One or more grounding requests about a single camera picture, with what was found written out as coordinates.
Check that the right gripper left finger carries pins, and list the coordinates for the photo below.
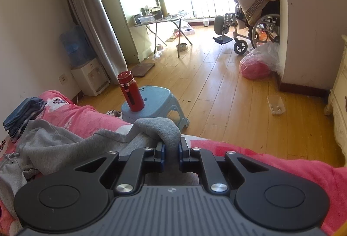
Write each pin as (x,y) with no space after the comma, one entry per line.
(77,196)

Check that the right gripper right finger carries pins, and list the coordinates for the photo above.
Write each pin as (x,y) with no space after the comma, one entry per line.
(237,193)

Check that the grey hoodie sweatshirt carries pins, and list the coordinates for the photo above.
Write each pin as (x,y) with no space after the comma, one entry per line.
(45,148)

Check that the pink floral bed blanket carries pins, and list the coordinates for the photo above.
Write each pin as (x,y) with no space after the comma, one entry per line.
(168,209)

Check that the clear plastic tray on floor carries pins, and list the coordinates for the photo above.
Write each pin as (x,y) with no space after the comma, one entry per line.
(276,105)

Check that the folded blue jeans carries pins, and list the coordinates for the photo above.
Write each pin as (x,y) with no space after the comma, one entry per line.
(17,121)

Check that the cream nightstand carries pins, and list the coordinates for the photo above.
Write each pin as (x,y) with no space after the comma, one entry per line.
(337,103)

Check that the white water dispenser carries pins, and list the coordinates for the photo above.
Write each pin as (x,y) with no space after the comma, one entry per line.
(91,78)

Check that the red water bottle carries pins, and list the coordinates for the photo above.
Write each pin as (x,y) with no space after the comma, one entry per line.
(131,91)

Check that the light blue plastic stool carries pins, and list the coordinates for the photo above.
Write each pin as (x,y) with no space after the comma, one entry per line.
(159,102)

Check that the pink bag in plastic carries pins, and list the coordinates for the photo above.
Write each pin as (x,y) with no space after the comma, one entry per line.
(260,62)

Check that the wheelchair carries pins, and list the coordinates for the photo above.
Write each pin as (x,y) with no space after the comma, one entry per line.
(235,27)

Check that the metal bowl on floor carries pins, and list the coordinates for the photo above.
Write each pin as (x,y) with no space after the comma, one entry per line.
(182,47)

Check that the beige curtain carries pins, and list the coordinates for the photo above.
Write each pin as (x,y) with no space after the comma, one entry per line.
(92,17)

